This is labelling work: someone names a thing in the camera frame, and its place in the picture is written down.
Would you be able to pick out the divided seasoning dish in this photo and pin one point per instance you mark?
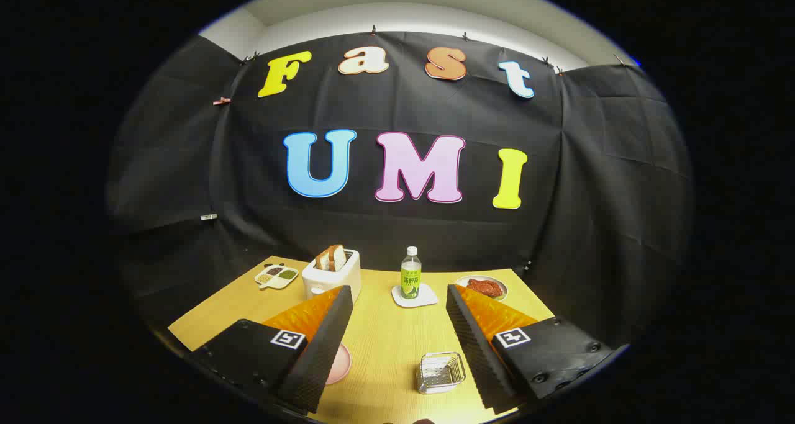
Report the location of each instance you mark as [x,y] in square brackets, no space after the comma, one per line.
[276,277]

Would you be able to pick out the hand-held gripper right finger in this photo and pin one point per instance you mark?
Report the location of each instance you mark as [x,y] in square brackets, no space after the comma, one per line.
[475,349]

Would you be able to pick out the pink round plate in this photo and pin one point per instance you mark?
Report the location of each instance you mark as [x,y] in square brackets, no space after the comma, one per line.
[341,365]

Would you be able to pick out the brown meat slab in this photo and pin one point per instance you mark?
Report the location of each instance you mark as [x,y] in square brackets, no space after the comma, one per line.
[484,287]

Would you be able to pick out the white oval food plate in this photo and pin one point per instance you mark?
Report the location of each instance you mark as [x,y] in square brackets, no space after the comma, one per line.
[500,284]

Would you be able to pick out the perforated metal basket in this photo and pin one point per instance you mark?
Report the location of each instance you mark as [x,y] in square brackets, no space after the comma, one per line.
[440,374]

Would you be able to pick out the toast bread slice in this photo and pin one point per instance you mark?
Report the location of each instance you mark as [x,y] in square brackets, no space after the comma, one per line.
[322,261]
[338,257]

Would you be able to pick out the white toaster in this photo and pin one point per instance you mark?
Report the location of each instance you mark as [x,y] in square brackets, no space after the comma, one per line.
[329,282]

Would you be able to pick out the green label drink bottle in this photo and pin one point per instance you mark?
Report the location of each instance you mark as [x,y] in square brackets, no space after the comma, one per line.
[410,281]

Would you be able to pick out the white square coaster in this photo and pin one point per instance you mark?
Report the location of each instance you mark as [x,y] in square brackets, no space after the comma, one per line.
[429,298]

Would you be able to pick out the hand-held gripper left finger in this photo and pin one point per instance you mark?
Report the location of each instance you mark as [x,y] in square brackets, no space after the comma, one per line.
[323,349]

